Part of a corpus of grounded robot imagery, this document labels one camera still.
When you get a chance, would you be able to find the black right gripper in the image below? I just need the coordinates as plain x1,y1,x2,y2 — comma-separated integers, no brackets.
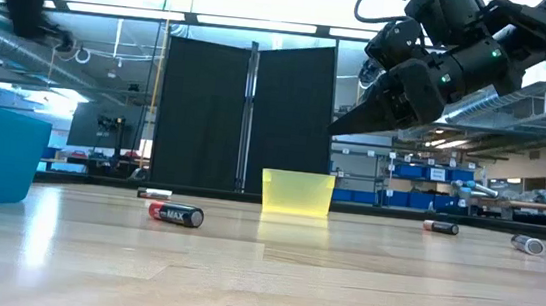
327,48,467,147

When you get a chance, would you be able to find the black red Energizer battery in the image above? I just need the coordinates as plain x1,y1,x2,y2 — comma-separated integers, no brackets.
136,186,174,202
147,199,207,230
421,219,461,237

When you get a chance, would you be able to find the silver AA battery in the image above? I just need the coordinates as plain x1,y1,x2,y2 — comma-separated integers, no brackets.
509,232,546,257

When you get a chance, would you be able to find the shelving with blue bins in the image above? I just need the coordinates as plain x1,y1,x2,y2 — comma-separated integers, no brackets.
327,138,480,216

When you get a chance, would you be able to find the translucent yellow plastic bin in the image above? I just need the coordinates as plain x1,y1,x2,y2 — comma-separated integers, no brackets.
257,167,337,220

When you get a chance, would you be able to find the black horizontal overhead beam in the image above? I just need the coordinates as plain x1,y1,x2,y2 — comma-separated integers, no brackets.
0,0,546,61

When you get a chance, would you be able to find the background workbench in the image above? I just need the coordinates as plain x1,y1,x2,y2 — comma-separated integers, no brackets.
466,193,546,228

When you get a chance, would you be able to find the black folding partition screen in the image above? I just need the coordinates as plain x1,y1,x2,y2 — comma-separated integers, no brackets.
147,30,342,202

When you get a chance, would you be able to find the black tripod stand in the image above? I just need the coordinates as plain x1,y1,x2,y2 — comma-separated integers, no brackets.
91,114,128,175

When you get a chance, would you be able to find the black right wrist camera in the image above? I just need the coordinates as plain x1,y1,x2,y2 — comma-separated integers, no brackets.
363,13,426,74

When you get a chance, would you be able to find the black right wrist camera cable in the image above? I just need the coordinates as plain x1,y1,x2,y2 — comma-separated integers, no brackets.
353,0,419,30

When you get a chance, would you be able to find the black wall monitor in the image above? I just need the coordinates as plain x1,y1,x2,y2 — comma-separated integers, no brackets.
66,97,149,155

